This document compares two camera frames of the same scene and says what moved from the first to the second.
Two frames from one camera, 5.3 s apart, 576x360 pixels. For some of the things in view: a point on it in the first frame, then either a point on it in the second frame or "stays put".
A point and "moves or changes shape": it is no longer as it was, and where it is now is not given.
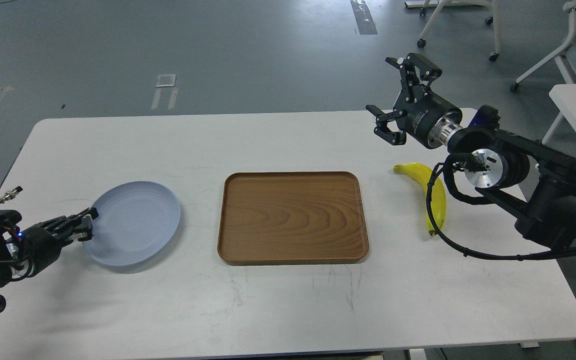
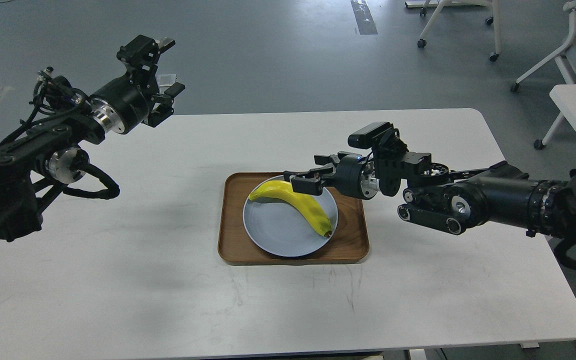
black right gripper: (423, 115) → (354, 175)
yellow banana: (437, 197) moves or changes shape
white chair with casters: (441, 4) stays put
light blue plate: (135, 220) → (281, 229)
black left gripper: (42, 243) → (122, 105)
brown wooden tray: (270, 217) stays put
